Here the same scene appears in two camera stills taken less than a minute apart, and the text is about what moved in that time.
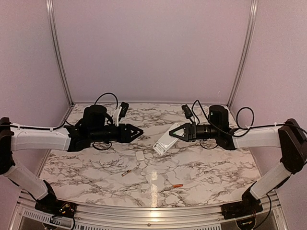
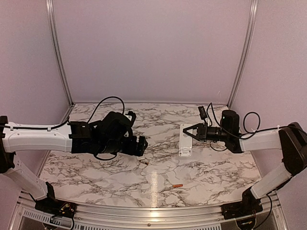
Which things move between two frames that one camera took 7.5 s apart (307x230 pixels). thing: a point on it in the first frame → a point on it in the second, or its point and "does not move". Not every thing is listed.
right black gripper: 190,132 → 202,133
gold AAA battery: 125,172 → 146,163
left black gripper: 127,137 → 131,149
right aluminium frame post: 252,20 does not move
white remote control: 166,141 → 185,141
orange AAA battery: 177,185 does not move
